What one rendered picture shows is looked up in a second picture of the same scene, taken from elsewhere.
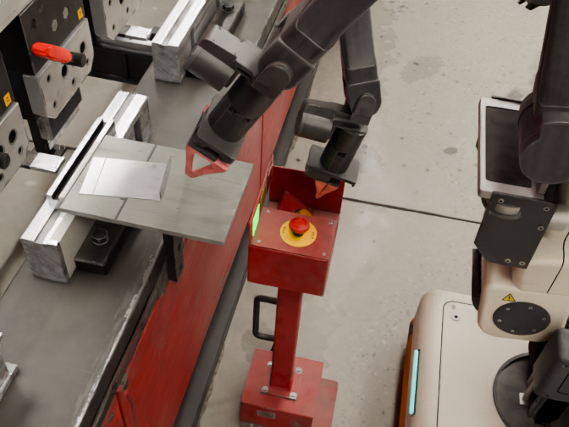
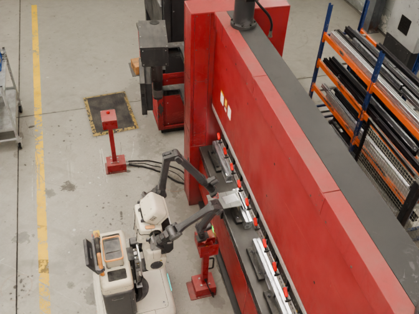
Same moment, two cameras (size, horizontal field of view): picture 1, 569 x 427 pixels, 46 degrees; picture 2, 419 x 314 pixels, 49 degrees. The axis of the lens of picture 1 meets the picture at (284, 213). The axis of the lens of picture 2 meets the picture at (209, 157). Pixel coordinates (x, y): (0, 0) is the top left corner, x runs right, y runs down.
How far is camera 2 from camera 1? 3.96 m
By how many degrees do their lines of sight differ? 87
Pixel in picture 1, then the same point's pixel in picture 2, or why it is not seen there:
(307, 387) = (196, 282)
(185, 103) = (245, 240)
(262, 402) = not seen: hidden behind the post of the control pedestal
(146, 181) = (226, 199)
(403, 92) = not seen: outside the picture
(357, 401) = (183, 298)
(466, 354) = (158, 291)
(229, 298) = (235, 306)
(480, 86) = not seen: outside the picture
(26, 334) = (229, 187)
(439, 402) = (161, 275)
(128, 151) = (234, 204)
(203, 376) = (226, 280)
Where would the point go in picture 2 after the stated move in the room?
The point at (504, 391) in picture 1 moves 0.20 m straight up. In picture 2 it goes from (145, 287) to (144, 275)
